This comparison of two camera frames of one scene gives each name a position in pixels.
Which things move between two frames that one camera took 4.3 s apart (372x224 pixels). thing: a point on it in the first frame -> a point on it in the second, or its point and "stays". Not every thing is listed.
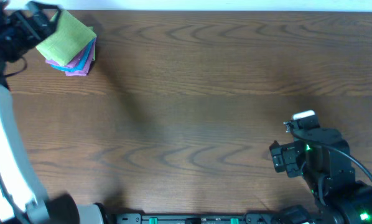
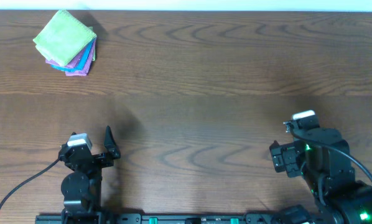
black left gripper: x=35 y=32 -> x=106 y=158
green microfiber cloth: x=68 y=40 stays
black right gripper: x=285 y=151 stays
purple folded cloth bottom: x=84 y=70 stays
